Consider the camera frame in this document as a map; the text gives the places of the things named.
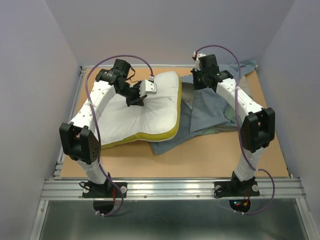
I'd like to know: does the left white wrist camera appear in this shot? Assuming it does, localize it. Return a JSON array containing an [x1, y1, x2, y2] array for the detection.
[[139, 80, 157, 97]]

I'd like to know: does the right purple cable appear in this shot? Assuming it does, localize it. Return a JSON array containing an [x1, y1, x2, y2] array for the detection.
[[192, 44, 277, 216]]

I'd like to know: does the blue patchwork pillowcase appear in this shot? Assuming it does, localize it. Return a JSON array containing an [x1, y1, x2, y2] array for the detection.
[[149, 59, 258, 156]]

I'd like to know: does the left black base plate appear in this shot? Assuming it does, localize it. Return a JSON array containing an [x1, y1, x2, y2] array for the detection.
[[79, 181, 128, 217]]

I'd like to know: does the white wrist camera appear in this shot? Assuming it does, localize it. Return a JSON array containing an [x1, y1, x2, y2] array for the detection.
[[192, 51, 206, 71], [139, 80, 157, 97]]

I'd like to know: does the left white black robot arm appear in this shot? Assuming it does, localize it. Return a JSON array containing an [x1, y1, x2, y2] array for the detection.
[[59, 55, 146, 197]]

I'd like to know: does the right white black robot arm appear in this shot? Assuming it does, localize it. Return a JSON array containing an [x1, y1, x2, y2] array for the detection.
[[191, 52, 275, 198]]

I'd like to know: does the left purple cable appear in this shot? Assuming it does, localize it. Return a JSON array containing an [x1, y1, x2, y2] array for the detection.
[[84, 54, 155, 217]]

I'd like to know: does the white pillow yellow edge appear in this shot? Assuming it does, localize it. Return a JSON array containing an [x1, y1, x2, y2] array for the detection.
[[98, 71, 182, 148]]

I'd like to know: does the purple cable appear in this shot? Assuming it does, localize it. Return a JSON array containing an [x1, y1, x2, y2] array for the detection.
[[84, 54, 155, 217], [192, 44, 277, 216]]

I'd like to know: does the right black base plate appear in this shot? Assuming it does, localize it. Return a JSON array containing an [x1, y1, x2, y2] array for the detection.
[[213, 180, 260, 214]]

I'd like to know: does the aluminium front rail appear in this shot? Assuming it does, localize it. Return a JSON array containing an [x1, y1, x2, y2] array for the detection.
[[40, 178, 307, 201]]

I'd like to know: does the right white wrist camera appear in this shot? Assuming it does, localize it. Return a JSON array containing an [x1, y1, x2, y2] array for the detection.
[[192, 51, 206, 71]]

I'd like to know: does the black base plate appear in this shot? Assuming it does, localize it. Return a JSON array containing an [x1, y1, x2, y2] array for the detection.
[[213, 180, 260, 214], [79, 181, 128, 217]]

